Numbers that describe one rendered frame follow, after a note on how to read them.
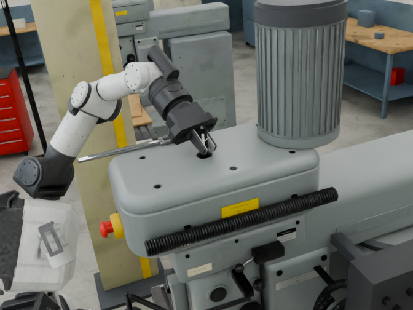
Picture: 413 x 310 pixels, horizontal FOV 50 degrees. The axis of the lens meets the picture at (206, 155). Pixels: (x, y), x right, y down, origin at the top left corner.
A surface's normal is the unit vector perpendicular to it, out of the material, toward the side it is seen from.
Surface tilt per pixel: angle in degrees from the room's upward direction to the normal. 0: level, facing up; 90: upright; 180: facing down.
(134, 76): 76
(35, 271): 59
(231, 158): 0
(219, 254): 90
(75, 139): 98
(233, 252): 90
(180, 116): 30
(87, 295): 0
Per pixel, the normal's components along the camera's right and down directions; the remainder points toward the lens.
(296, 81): -0.28, 0.47
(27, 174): -0.40, -0.03
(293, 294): 0.34, 0.41
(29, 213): 0.49, -0.18
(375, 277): -0.08, -0.88
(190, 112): 0.23, -0.59
